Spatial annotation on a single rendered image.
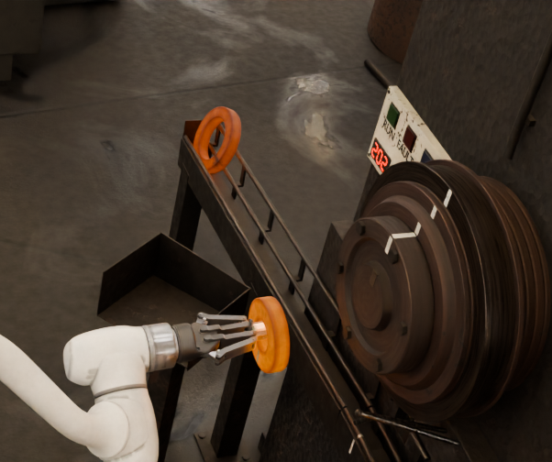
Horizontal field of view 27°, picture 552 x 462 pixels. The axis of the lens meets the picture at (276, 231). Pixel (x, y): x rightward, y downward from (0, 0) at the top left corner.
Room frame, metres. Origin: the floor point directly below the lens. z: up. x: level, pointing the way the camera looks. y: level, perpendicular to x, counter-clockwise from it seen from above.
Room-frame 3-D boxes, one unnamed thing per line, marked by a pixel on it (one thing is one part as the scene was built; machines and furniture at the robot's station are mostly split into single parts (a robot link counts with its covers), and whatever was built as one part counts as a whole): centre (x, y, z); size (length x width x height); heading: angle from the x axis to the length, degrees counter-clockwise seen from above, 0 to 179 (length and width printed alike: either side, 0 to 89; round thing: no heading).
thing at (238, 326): (1.66, 0.05, 0.84); 0.11 x 0.01 x 0.04; 121
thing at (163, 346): (1.58, 0.16, 0.83); 0.09 x 0.06 x 0.09; 30
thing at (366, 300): (1.56, -0.21, 1.11); 0.28 x 0.06 x 0.28; 30
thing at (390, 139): (1.96, -0.22, 1.15); 0.26 x 0.02 x 0.18; 30
